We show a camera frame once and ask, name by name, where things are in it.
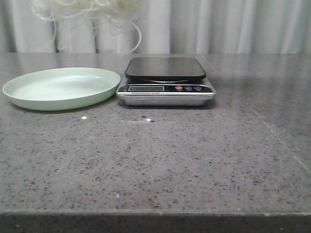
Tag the digital kitchen scale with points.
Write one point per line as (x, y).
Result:
(165, 81)

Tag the light green plastic plate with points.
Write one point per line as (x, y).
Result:
(62, 88)

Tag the white pleated curtain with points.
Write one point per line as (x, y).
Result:
(168, 26)

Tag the white vermicelli noodle bundle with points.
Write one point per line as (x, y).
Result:
(121, 15)

